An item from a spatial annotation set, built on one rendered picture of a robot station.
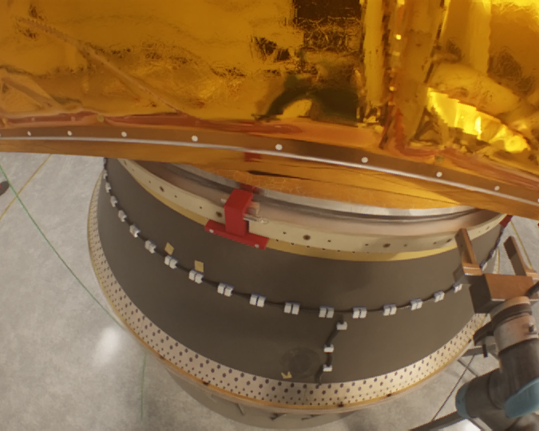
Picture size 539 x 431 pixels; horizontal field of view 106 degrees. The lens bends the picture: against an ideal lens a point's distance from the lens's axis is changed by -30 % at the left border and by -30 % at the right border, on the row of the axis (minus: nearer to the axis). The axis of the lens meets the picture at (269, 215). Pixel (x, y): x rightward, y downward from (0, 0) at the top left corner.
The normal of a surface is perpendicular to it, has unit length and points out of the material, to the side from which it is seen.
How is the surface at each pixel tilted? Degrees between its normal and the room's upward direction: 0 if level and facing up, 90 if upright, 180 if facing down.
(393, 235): 0
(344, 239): 90
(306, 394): 43
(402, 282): 62
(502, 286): 0
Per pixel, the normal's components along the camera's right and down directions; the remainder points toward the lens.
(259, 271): -0.22, 0.31
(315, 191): 0.05, -0.67
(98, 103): -0.10, 0.73
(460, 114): 0.06, 0.41
